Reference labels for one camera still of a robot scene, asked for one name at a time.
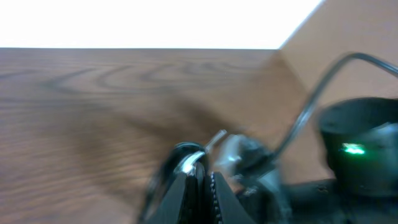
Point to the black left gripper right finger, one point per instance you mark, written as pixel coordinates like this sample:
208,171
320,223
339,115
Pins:
225,207

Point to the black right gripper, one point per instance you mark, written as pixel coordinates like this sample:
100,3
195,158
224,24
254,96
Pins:
264,196

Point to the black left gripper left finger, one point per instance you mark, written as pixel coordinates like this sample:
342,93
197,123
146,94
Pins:
183,202

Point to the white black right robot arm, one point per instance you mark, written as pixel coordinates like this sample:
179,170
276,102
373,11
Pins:
360,140

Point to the wooden side panel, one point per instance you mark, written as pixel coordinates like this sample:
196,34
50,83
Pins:
335,34

